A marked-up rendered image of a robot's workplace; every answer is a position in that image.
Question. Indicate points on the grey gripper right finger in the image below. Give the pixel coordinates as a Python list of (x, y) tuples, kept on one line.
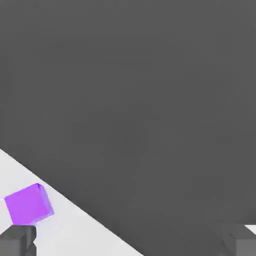
[(243, 243)]

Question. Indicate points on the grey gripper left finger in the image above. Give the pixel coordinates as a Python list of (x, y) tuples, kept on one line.
[(16, 240)]

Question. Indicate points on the small purple cube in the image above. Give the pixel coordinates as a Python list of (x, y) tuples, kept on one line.
[(27, 206)]

